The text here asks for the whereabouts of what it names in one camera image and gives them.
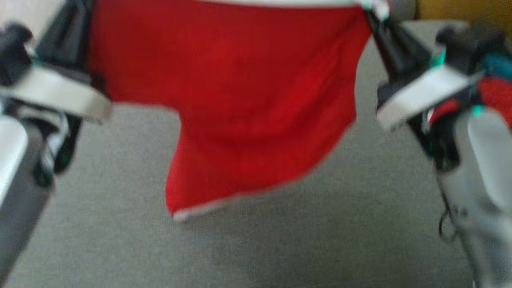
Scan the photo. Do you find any blue plug black cable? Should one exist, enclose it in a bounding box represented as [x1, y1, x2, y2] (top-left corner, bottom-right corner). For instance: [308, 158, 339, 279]
[482, 54, 512, 80]

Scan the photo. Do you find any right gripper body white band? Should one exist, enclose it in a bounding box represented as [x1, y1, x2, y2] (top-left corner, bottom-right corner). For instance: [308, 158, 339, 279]
[376, 64, 480, 172]

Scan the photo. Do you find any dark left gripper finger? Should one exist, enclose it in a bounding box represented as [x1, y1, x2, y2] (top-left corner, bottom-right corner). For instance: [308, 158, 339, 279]
[36, 0, 79, 69]
[64, 0, 95, 77]

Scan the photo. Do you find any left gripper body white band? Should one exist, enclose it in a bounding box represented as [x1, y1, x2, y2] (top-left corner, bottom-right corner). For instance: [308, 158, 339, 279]
[0, 60, 114, 188]

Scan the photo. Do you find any grey fabric sofa seat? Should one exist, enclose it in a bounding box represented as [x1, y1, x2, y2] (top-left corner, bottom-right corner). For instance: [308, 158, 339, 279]
[0, 20, 480, 288]

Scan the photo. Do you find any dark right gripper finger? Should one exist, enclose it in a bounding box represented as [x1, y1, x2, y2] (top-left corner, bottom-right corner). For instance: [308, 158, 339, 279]
[365, 13, 411, 83]
[369, 11, 433, 67]

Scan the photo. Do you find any thin black cable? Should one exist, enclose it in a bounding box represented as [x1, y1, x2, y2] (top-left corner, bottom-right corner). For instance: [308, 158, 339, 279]
[438, 188, 460, 243]

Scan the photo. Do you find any mustard yellow cushion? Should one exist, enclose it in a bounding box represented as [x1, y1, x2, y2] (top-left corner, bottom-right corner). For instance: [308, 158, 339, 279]
[416, 0, 512, 38]

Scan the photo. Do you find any red and white garment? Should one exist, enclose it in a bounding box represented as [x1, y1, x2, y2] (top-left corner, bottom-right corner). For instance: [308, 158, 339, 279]
[86, 0, 390, 223]

